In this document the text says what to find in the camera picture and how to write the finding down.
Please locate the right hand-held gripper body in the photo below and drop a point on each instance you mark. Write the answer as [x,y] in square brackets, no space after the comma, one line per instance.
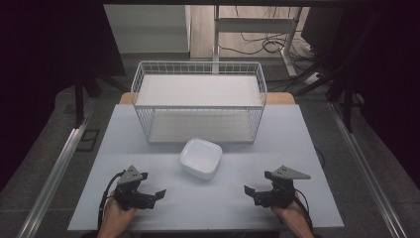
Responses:
[280,193]

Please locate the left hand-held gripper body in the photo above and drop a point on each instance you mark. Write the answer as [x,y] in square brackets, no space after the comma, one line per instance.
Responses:
[132,190]

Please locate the white square plate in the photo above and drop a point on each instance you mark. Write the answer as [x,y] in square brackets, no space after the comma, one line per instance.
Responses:
[201,158]

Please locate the person's right hand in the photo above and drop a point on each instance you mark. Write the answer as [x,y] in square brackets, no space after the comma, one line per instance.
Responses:
[294,216]

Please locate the person's left hand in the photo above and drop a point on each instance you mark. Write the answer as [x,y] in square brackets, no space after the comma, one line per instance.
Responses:
[117,214]

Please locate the wooden table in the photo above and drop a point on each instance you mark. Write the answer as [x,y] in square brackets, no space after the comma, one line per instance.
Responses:
[280,98]

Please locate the black stand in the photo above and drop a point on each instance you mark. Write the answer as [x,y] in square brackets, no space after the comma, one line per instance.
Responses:
[79,99]
[346,99]

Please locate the white power strip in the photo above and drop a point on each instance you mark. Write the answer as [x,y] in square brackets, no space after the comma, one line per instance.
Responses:
[312,78]

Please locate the white cabinet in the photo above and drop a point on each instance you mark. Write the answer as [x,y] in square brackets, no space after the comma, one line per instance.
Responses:
[148,29]

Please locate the metal rail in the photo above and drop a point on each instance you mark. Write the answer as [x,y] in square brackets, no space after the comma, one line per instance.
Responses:
[363,172]
[52,175]

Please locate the white desk frame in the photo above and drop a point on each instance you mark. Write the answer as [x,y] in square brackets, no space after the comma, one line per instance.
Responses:
[254,24]

